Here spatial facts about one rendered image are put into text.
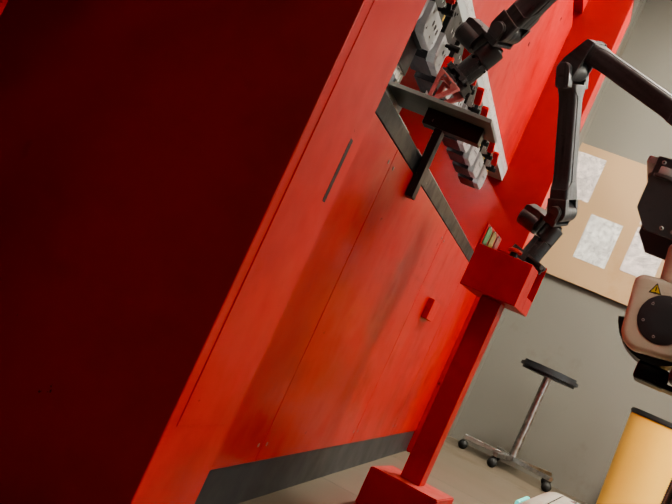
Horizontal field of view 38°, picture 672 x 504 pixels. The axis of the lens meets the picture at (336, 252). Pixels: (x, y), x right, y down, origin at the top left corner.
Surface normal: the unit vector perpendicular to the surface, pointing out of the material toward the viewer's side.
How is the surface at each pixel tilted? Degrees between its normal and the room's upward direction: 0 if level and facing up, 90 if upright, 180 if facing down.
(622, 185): 90
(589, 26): 90
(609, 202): 90
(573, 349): 90
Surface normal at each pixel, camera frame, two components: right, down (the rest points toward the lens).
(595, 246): -0.31, -0.19
